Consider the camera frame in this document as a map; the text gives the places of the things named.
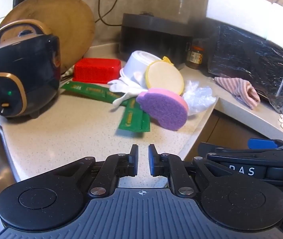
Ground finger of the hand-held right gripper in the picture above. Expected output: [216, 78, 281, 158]
[198, 142, 269, 165]
[248, 138, 283, 150]

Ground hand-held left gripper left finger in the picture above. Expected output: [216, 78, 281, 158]
[54, 144, 139, 198]

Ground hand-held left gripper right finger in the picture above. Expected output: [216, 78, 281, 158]
[148, 144, 232, 198]

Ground purple and pink sponge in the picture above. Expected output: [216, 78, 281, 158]
[136, 88, 189, 131]

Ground white glove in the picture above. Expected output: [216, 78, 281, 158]
[107, 71, 148, 106]

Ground round yellow sponge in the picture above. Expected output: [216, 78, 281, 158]
[145, 56, 185, 96]

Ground white plastic bowl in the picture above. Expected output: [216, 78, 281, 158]
[119, 50, 162, 85]

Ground wooden cabinet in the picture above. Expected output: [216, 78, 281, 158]
[185, 110, 269, 160]

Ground green packet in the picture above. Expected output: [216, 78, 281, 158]
[104, 90, 132, 103]
[61, 81, 107, 101]
[141, 110, 151, 132]
[118, 98, 144, 132]

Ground pink striped cloth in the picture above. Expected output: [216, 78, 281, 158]
[214, 77, 261, 110]

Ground clear plastic bag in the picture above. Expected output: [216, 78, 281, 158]
[183, 80, 218, 116]

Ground black foil-wrapped appliance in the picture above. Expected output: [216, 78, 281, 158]
[207, 21, 283, 113]

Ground red plastic box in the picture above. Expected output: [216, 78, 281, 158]
[72, 58, 121, 84]

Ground glass jar with label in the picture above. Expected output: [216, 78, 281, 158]
[186, 38, 206, 70]

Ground black appliance box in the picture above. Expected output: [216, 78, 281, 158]
[120, 12, 193, 70]

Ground white range hood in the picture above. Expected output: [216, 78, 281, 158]
[206, 0, 283, 63]

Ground dark blue rice cooker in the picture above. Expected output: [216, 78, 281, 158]
[0, 19, 61, 119]

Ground round wooden cutting board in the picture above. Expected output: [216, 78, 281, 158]
[0, 0, 96, 74]

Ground black power cable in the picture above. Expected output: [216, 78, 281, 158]
[95, 0, 122, 27]

